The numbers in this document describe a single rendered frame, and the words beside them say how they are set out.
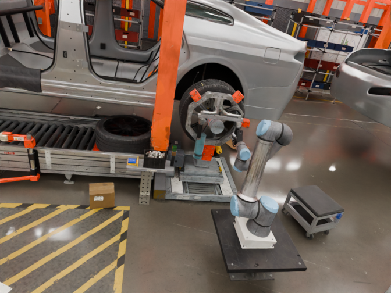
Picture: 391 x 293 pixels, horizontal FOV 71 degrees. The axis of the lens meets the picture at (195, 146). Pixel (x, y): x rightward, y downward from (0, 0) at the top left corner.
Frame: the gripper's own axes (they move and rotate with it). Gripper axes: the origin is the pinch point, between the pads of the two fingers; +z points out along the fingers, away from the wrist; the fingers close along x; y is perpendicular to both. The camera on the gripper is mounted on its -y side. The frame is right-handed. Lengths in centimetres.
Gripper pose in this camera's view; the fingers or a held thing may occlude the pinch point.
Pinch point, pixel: (235, 133)
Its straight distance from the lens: 256.5
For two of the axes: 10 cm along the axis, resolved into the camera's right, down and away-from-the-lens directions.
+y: -1.6, 8.7, 4.7
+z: -1.2, -4.9, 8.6
